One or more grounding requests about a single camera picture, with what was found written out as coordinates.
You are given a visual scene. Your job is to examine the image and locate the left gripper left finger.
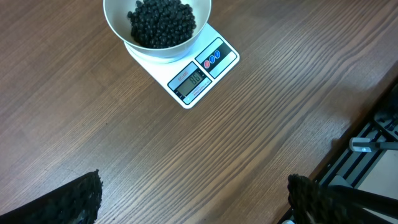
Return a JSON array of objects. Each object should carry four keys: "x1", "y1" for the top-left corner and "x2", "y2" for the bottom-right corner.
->
[{"x1": 1, "y1": 170, "x2": 103, "y2": 224}]

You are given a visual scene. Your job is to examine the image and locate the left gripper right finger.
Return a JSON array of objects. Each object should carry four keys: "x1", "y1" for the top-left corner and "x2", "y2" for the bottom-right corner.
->
[{"x1": 287, "y1": 174, "x2": 397, "y2": 224}]

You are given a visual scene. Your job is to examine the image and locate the white digital kitchen scale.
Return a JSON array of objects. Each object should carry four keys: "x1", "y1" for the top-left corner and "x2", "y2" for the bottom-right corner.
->
[{"x1": 126, "y1": 24, "x2": 240, "y2": 109}]

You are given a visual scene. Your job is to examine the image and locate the black beans in bowl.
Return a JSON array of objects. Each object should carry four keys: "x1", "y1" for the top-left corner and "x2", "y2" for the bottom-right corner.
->
[{"x1": 127, "y1": 0, "x2": 197, "y2": 49}]

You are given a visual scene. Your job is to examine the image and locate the white ceramic bowl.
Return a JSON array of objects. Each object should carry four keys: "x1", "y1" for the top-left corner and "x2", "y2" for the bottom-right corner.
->
[{"x1": 103, "y1": 0, "x2": 212, "y2": 58}]

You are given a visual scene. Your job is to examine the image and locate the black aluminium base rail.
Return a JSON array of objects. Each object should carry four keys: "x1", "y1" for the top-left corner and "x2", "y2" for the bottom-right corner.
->
[{"x1": 280, "y1": 86, "x2": 397, "y2": 223}]

